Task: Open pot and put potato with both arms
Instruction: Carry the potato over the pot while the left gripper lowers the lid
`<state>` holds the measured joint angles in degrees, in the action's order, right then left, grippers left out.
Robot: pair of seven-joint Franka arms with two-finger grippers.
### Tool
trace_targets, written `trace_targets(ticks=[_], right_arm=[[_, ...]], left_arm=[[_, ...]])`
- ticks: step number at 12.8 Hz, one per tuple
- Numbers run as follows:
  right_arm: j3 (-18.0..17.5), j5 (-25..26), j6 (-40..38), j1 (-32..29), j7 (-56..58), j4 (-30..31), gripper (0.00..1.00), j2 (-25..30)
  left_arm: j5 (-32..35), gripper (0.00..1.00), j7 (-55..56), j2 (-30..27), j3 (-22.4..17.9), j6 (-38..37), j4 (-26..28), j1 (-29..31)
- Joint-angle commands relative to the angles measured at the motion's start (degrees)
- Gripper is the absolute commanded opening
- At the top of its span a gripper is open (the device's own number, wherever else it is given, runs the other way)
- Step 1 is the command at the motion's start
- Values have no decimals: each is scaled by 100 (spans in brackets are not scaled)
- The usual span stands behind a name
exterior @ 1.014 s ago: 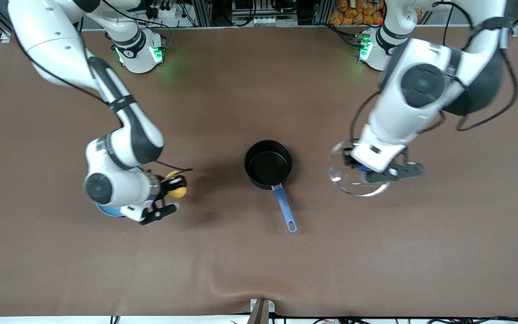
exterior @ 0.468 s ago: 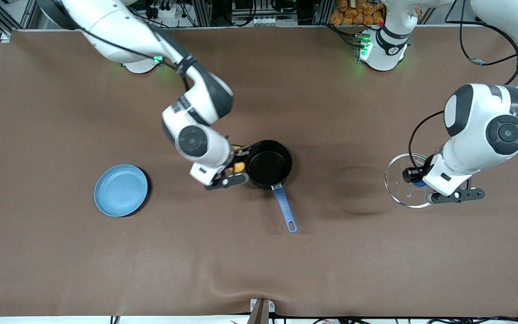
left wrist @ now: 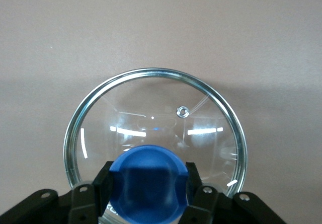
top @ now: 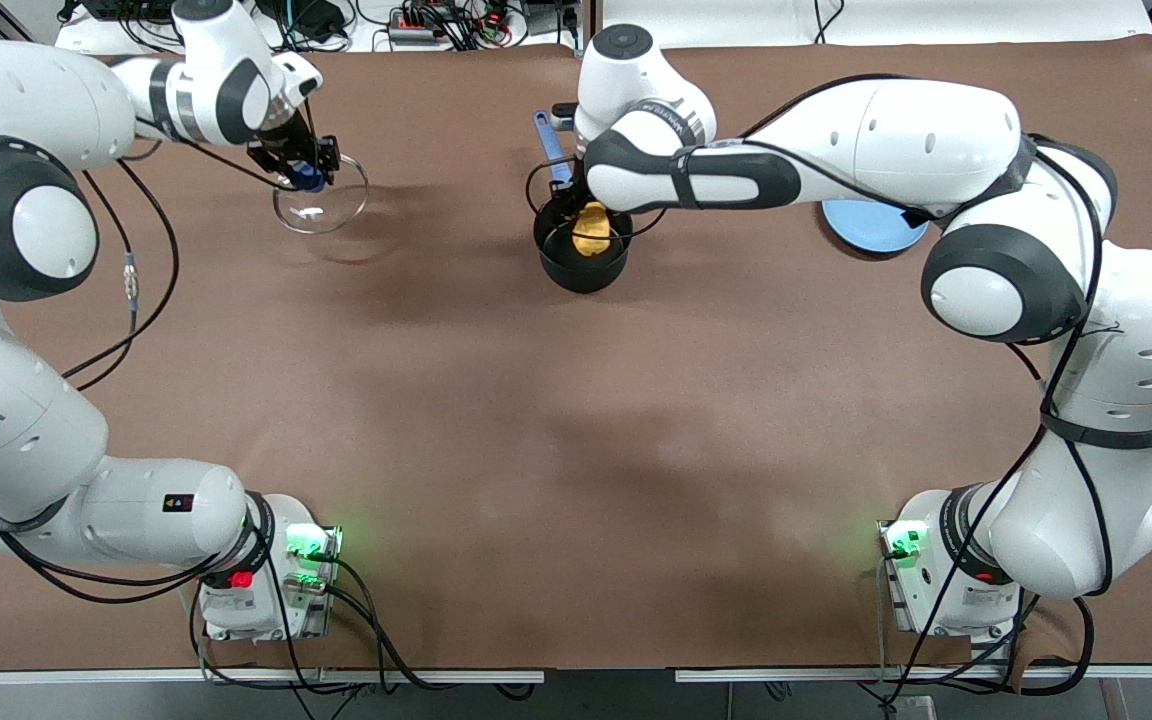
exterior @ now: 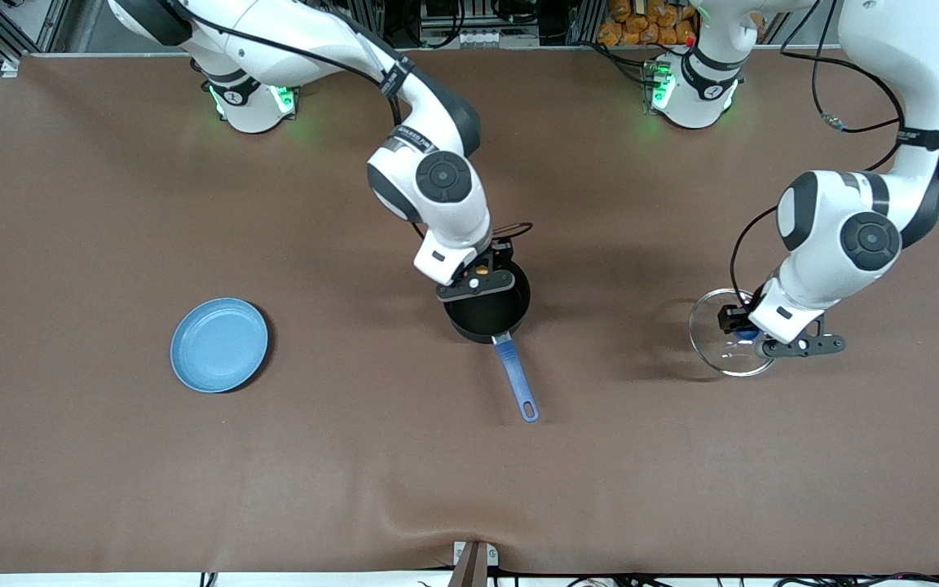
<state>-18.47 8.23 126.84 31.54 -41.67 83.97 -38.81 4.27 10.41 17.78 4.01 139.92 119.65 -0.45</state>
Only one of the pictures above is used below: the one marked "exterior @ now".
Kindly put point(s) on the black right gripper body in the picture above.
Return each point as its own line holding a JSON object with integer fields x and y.
{"x": 502, "y": 254}

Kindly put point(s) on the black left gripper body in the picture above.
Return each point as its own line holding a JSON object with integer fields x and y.
{"x": 733, "y": 319}

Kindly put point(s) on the glass lid with blue knob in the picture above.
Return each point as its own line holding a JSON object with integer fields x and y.
{"x": 714, "y": 352}

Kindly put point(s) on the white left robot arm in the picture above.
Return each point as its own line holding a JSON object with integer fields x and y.
{"x": 869, "y": 240}

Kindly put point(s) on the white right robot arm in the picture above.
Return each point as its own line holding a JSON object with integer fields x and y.
{"x": 437, "y": 179}

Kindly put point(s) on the brown table mat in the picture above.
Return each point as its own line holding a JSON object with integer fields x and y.
{"x": 404, "y": 456}

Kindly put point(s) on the bag of orange items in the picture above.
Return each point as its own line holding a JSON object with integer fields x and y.
{"x": 649, "y": 20}

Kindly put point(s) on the blue round plate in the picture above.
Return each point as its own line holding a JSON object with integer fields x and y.
{"x": 218, "y": 345}

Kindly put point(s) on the metal table clamp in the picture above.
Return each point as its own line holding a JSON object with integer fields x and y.
{"x": 473, "y": 562}

